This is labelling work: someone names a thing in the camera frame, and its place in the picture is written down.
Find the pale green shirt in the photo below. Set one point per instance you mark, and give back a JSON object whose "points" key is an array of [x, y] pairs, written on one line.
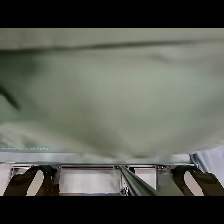
{"points": [[110, 96]]}

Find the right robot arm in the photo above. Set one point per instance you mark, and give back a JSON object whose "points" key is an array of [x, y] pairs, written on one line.
{"points": [[200, 181]]}

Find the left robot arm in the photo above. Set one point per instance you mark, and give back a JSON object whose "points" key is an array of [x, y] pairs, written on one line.
{"points": [[23, 181]]}

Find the light blue garment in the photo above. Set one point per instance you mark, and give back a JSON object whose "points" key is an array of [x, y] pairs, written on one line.
{"points": [[211, 160]]}

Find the silver frame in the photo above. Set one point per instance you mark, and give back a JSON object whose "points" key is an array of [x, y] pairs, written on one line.
{"points": [[140, 181]]}

